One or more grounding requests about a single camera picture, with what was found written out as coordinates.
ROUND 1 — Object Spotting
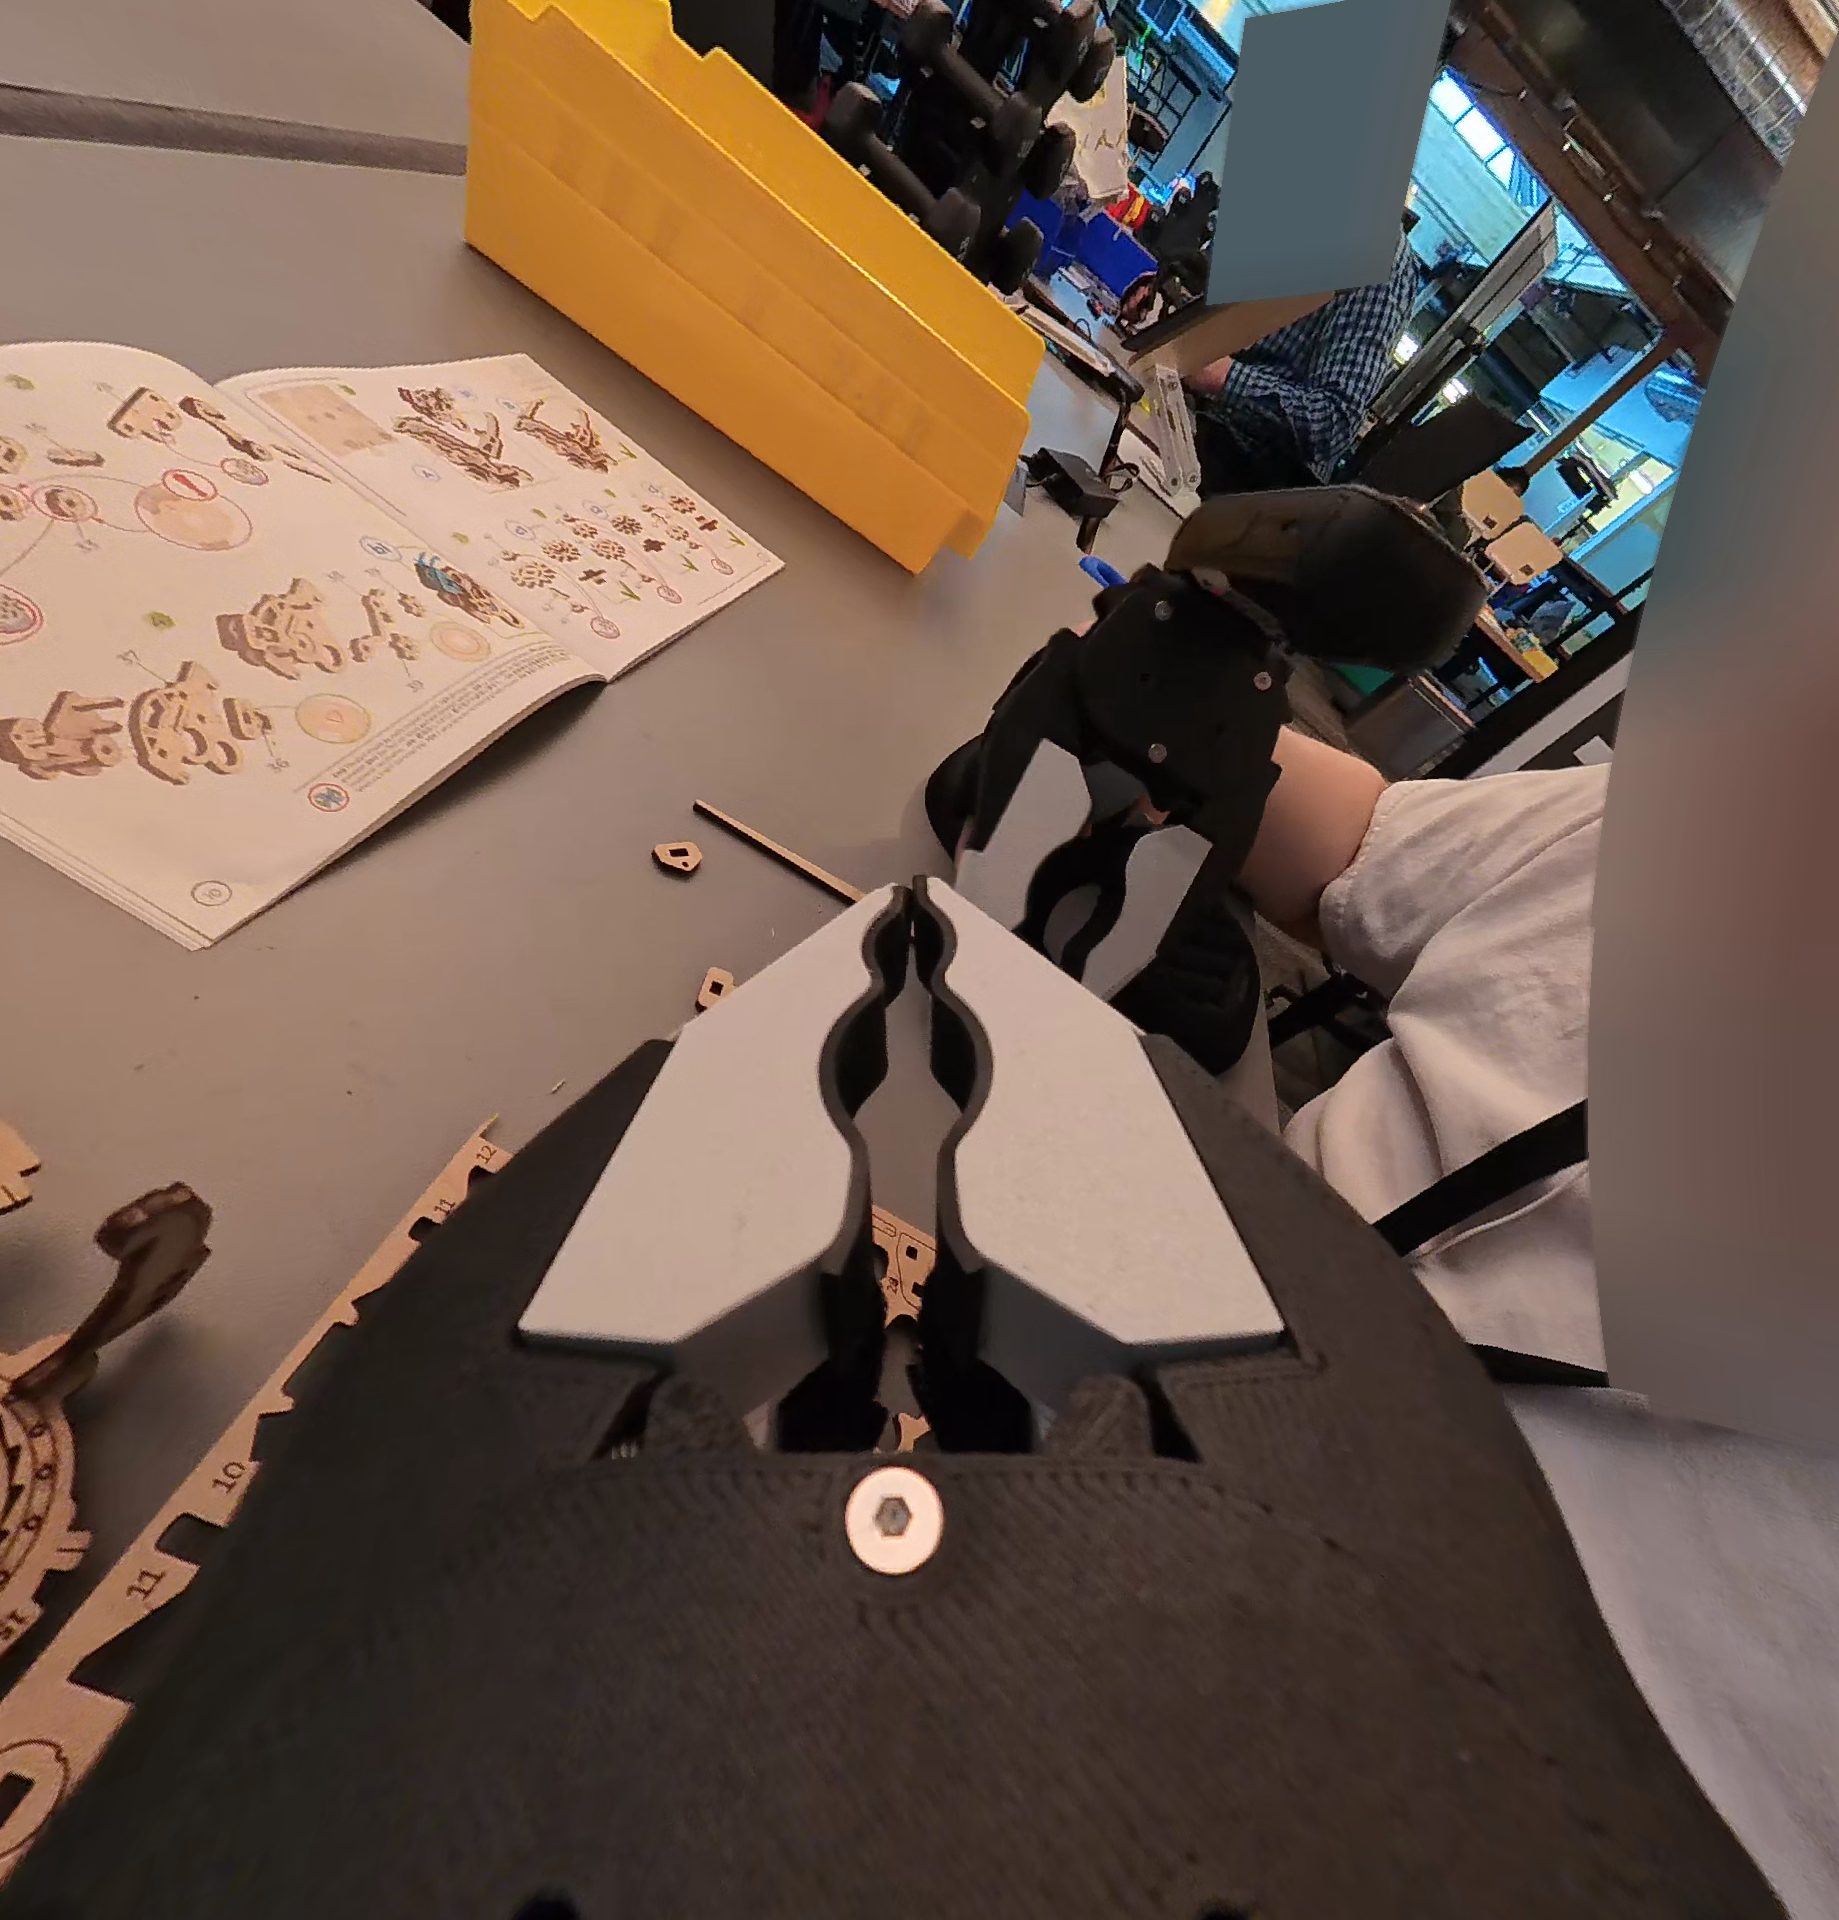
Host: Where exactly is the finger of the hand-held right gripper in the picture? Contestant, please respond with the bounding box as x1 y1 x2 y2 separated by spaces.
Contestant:
949 741 1096 929
1059 824 1221 1005

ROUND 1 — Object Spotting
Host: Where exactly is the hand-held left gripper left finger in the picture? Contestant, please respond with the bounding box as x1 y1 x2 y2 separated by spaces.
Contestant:
517 885 914 1456

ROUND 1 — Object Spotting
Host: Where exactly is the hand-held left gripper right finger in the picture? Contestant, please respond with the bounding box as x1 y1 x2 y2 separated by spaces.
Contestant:
919 874 1288 1456

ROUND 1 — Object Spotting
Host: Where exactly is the pointed wooden stick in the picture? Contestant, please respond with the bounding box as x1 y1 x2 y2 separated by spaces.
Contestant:
692 802 871 902

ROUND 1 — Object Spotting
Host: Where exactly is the laser-cut wooden parts sheet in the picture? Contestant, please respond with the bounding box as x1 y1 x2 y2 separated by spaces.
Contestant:
0 1112 940 1894

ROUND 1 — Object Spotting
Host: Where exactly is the person's right forearm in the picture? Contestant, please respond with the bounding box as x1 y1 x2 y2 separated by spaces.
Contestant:
1246 734 1389 945

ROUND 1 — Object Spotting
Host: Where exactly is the wooden gear model assembly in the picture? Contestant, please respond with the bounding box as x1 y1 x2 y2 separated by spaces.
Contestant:
0 1117 216 1700

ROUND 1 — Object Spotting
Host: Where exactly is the black power adapter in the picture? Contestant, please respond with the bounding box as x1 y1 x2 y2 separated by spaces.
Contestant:
1036 449 1142 551

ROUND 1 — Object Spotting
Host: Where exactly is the framed marker sign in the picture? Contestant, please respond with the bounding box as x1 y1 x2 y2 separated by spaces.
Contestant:
1436 652 1637 783

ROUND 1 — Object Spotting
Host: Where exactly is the black dumbbell rack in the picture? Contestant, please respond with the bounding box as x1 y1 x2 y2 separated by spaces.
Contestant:
787 0 1126 297

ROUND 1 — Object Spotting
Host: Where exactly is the yellow plastic bin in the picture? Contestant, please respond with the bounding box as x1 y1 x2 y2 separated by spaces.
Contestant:
463 0 1046 575

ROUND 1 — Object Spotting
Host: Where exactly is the illustrated instruction booklet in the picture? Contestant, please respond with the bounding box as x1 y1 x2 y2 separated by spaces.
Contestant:
0 343 787 952

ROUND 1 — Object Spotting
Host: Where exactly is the black strap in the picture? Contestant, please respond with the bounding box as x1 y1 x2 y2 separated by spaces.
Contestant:
1369 1102 1612 1385

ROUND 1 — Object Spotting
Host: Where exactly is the metal ventilation duct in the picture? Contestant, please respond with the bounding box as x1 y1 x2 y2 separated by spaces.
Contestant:
1459 0 1837 317

